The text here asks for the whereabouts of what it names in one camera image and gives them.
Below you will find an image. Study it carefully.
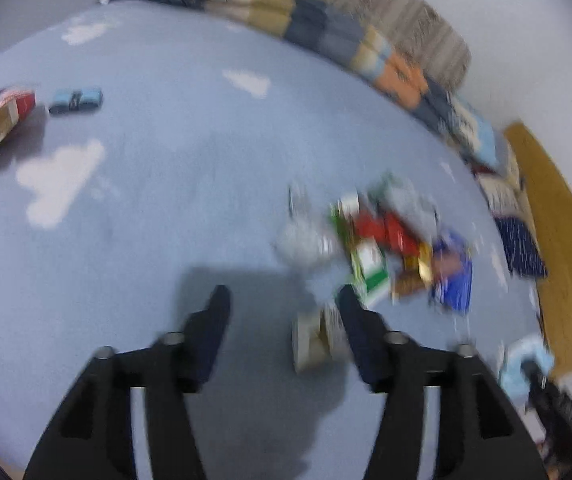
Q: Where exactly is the light blue cloud printed blanket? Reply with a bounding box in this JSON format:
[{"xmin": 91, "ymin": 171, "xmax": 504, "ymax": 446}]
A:
[{"xmin": 0, "ymin": 0, "xmax": 552, "ymax": 480}]

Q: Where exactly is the blue snack bag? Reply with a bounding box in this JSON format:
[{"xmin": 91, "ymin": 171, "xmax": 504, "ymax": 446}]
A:
[{"xmin": 428, "ymin": 230, "xmax": 474, "ymax": 316}]

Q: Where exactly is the light blue cloth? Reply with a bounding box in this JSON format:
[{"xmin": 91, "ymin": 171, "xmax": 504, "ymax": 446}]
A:
[{"xmin": 498, "ymin": 335, "xmax": 557, "ymax": 406}]

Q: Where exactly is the grey plastic bag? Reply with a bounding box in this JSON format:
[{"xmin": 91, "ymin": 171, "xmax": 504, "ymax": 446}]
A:
[{"xmin": 381, "ymin": 172, "xmax": 439, "ymax": 236}]

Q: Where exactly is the red packet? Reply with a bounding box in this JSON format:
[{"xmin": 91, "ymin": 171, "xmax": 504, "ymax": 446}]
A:
[{"xmin": 353, "ymin": 210, "xmax": 419, "ymax": 256}]

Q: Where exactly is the red white carton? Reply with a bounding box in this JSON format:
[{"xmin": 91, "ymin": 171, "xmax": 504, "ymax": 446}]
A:
[{"xmin": 0, "ymin": 87, "xmax": 37, "ymax": 150}]

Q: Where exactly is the navy patterned pillow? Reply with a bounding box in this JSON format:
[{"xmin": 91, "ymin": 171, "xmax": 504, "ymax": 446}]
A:
[{"xmin": 493, "ymin": 215, "xmax": 549, "ymax": 278}]

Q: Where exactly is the small beige carton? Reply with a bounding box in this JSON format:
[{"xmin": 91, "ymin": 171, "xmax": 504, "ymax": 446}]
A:
[{"xmin": 291, "ymin": 305, "xmax": 352, "ymax": 373}]

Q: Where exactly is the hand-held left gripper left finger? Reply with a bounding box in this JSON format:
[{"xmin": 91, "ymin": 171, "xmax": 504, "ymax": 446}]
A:
[{"xmin": 23, "ymin": 285, "xmax": 232, "ymax": 480}]

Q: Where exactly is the green white packet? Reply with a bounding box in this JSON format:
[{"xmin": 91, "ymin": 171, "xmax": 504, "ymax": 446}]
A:
[{"xmin": 350, "ymin": 240, "xmax": 392, "ymax": 307}]

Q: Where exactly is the striped beige cushion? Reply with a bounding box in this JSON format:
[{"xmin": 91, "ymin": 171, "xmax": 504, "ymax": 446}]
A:
[{"xmin": 301, "ymin": 0, "xmax": 472, "ymax": 88}]

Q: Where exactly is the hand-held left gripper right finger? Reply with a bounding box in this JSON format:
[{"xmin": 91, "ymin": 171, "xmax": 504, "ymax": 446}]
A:
[{"xmin": 336, "ymin": 284, "xmax": 549, "ymax": 480}]

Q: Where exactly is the dark object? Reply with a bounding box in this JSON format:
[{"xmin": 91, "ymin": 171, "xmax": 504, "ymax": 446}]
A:
[{"xmin": 526, "ymin": 355, "xmax": 572, "ymax": 466}]

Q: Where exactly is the small blue packet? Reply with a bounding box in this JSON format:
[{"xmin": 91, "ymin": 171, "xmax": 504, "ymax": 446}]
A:
[{"xmin": 48, "ymin": 87, "xmax": 104, "ymax": 116}]

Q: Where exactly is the wooden headboard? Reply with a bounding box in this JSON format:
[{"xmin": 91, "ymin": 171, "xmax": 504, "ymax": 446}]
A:
[{"xmin": 503, "ymin": 121, "xmax": 572, "ymax": 381}]

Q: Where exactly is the gold brown wrapper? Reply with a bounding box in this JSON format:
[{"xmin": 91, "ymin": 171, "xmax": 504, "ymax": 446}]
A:
[{"xmin": 392, "ymin": 242, "xmax": 435, "ymax": 302}]

